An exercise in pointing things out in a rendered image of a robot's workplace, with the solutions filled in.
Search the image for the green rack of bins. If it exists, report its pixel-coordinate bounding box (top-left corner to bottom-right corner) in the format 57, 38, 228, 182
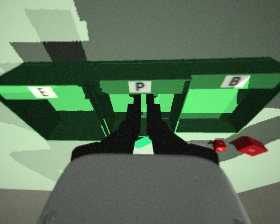
0, 57, 280, 141

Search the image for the red die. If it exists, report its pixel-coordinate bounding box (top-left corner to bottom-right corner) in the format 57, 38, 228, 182
212, 140, 227, 152

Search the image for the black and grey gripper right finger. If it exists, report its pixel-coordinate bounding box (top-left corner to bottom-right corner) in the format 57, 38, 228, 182
147, 94, 220, 165

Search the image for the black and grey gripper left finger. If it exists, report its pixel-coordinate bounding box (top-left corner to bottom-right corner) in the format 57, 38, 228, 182
70, 94, 141, 162

